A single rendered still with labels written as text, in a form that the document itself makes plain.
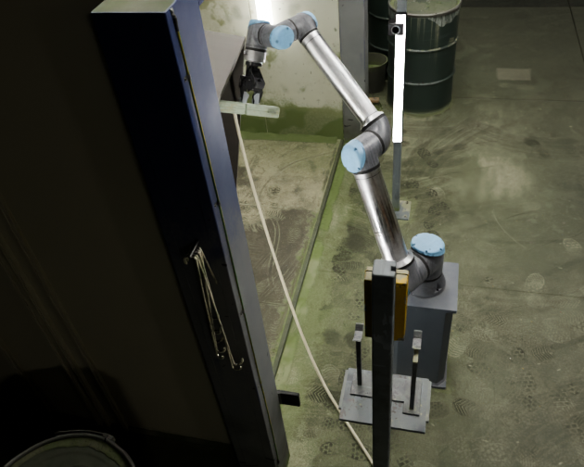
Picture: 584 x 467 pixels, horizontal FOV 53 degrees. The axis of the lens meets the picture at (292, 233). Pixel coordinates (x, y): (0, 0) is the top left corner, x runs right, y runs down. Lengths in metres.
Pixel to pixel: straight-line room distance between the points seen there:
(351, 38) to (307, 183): 1.09
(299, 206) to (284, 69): 1.10
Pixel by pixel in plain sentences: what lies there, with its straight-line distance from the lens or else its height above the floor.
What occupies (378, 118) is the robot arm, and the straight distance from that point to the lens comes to 2.42.
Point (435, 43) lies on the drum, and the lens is 4.96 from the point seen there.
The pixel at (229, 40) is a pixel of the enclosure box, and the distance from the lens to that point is 2.78.
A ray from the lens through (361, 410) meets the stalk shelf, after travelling 2.27.
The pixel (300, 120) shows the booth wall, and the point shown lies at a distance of 4.87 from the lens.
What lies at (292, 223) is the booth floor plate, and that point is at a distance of 4.10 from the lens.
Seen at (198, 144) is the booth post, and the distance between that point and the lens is 1.50.
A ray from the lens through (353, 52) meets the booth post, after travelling 4.50.
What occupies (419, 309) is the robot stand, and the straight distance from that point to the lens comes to 2.80.
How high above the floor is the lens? 2.75
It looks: 42 degrees down
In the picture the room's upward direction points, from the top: 7 degrees counter-clockwise
